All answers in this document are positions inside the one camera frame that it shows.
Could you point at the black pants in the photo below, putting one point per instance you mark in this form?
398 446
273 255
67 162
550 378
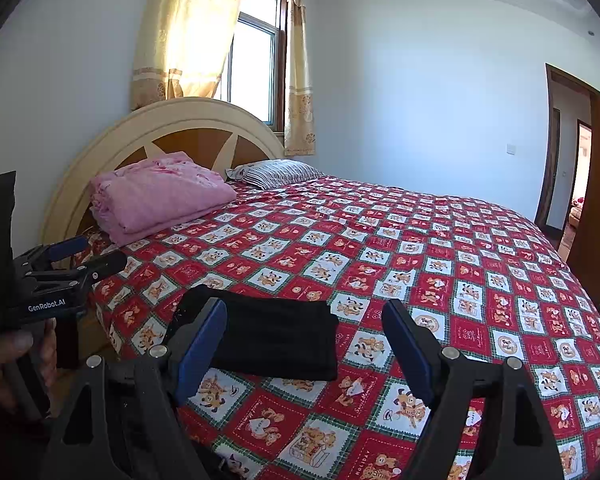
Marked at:
280 330

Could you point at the narrow yellow curtain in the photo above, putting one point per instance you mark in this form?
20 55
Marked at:
299 70

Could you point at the pink folded quilt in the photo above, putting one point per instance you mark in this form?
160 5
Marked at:
155 195

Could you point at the brown wooden door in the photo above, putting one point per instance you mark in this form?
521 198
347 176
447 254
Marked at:
595 200

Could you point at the person's left hand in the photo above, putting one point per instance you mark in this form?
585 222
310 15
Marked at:
5 355

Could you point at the window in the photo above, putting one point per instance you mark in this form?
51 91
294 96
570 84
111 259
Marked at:
260 60

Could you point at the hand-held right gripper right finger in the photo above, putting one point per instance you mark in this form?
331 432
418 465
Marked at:
410 355

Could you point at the red printed blanket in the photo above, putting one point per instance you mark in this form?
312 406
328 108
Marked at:
380 260

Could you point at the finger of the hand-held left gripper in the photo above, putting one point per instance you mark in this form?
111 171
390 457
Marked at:
105 265
70 247

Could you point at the wide yellow curtain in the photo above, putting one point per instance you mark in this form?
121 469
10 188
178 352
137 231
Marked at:
185 35

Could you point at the striped pillow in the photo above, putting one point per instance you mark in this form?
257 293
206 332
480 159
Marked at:
275 172

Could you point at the cream and wood headboard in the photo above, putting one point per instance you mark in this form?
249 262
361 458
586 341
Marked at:
180 115

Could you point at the brown door frame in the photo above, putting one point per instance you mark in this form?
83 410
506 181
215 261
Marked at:
547 160

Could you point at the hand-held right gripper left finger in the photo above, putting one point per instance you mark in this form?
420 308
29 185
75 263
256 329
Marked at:
200 350

